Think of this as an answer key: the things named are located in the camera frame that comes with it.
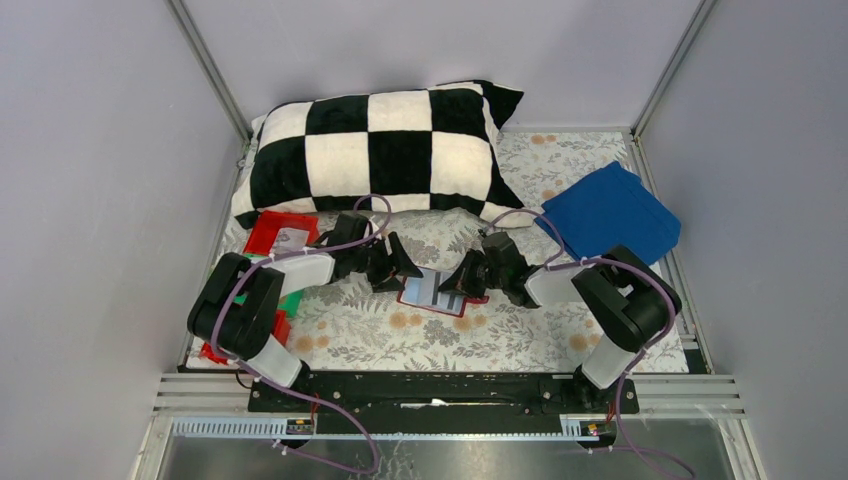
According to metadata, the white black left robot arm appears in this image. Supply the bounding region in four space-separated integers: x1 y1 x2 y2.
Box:
187 213 423 388

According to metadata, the grey striped credit card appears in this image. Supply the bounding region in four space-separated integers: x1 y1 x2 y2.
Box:
416 269 465 316

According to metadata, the blue folded cloth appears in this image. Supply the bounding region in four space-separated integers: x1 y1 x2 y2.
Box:
536 161 682 265

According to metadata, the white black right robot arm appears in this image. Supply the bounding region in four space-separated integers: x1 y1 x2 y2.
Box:
438 232 682 391

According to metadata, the red plastic bin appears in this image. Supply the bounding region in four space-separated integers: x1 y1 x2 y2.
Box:
198 310 291 366
243 211 319 256

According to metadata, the black white checkered pillow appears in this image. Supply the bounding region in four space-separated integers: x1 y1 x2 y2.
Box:
231 80 531 229

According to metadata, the red plastic bin far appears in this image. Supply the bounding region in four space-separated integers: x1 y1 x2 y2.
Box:
243 211 319 256

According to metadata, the grey slotted cable duct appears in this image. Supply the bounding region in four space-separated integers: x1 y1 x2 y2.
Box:
170 415 616 443

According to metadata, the red leather card holder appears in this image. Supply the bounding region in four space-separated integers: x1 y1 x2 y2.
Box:
397 268 489 318

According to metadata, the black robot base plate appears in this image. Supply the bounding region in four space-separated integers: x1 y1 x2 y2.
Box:
248 370 640 428

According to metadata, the green plastic bin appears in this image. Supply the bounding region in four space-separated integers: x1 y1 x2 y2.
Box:
244 253 303 318

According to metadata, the floral patterned table mat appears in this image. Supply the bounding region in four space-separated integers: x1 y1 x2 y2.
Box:
286 131 689 373

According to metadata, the red plastic bin near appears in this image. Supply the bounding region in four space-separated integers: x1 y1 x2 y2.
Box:
198 310 291 366

